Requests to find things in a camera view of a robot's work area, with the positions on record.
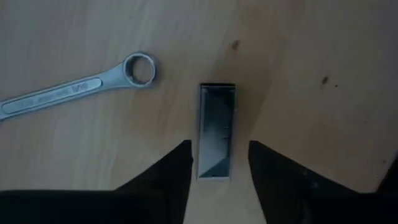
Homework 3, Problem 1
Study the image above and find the silver combination wrench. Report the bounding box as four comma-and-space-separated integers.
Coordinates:
0, 52, 156, 122

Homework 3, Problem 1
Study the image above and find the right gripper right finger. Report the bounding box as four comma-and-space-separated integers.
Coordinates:
248, 140, 398, 224

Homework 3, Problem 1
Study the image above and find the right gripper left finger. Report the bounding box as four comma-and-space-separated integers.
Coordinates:
0, 139, 193, 224

